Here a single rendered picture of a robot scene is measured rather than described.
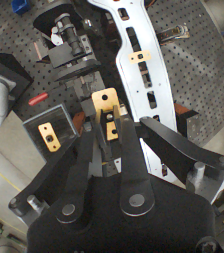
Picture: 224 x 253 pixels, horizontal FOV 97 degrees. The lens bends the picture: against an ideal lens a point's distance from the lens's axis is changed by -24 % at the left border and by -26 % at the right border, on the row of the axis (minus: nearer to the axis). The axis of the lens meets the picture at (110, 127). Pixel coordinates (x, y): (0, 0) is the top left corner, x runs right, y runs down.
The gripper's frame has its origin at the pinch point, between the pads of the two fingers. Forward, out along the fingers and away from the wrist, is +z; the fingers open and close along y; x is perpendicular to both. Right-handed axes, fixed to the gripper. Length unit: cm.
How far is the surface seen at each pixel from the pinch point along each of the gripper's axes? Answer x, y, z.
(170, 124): -18.7, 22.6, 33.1
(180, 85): -9, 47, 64
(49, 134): -3.6, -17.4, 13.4
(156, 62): 7.5, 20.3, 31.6
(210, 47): 17, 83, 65
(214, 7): 98, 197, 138
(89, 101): 0.7, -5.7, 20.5
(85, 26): 22.0, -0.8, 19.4
